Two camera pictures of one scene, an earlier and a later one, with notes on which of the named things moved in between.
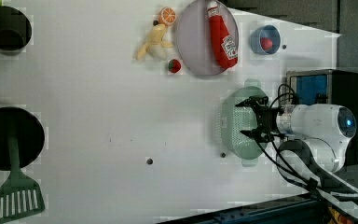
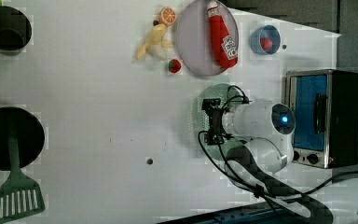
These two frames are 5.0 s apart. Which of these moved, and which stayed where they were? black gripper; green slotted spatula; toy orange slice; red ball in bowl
Moved: black gripper
Stayed: green slotted spatula; toy orange slice; red ball in bowl
